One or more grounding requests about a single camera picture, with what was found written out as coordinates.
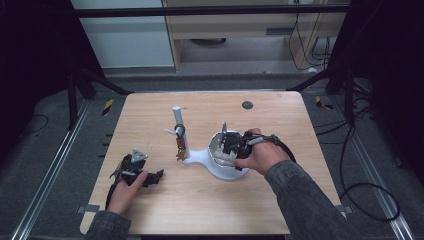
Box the wooden cabinet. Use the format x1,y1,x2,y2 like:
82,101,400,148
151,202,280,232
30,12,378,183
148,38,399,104
162,0,349,73

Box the black cables in cabinet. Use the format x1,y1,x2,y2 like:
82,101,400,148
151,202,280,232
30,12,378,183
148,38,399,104
287,12,332,72

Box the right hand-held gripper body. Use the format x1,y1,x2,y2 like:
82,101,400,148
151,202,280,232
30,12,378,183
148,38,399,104
220,121,265,160

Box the white stand with round tray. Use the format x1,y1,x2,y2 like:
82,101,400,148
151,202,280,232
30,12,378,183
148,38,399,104
163,105,251,182

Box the grey tape strip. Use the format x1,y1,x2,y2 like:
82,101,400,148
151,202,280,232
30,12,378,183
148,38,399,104
334,204,354,215
77,204,101,214

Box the black metal stand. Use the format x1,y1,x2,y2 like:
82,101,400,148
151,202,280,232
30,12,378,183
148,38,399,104
64,64,134,132
286,64,358,128

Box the white cabinet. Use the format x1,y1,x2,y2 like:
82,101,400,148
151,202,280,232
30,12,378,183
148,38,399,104
70,0,177,70

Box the yellow black striped tape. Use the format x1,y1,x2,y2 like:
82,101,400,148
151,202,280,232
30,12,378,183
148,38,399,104
314,95,334,111
101,98,115,117

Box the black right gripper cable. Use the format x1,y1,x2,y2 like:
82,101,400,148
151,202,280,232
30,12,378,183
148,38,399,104
262,133,298,164

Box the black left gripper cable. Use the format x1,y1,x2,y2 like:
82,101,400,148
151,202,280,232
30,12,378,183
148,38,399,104
104,178,118,211

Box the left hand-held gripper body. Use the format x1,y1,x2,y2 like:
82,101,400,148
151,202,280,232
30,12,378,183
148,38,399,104
111,148,150,186

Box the person's left hand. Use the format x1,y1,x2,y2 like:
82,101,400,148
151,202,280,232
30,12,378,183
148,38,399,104
106,162,150,216

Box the metal floor rail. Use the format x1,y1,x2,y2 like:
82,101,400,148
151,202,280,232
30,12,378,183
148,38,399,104
9,99,92,240
333,96,418,240

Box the thin black floor cable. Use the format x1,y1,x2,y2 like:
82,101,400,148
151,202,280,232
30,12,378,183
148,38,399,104
19,114,50,137

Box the black horizontal frame bar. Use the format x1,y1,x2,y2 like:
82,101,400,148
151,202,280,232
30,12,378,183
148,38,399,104
73,4,351,19

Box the black looped floor cable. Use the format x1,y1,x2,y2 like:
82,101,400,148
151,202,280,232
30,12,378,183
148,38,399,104
339,123,402,223

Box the keychain with brown charms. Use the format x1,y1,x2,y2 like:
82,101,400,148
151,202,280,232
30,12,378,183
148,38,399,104
173,123,188,162

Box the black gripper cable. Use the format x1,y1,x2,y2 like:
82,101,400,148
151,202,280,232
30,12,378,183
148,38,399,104
104,178,118,211
262,133,298,164

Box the person's right hand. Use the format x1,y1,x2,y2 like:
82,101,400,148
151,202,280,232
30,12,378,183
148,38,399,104
233,127,291,177

